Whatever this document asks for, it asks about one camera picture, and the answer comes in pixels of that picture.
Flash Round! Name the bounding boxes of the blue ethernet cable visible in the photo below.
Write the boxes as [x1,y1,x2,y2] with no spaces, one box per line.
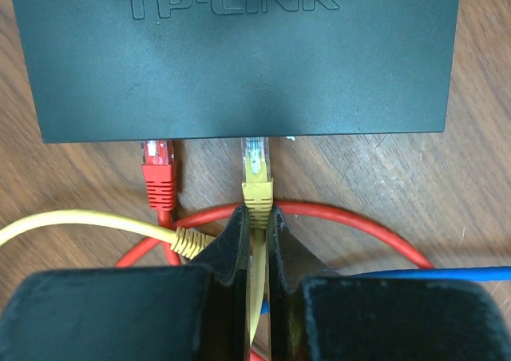
[260,266,511,316]

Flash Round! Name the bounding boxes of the black network switch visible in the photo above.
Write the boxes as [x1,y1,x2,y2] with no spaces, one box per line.
[12,0,459,143]

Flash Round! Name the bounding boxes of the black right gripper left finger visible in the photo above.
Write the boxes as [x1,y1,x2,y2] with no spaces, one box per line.
[1,207,250,360]

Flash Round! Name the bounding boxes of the yellow ethernet cable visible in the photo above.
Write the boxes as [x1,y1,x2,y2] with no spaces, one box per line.
[0,136,275,350]

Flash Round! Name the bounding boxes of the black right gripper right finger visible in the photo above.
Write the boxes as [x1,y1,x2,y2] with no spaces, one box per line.
[267,208,510,360]

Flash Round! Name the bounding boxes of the short red ethernet cable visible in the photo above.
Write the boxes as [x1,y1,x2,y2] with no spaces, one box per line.
[113,138,436,361]

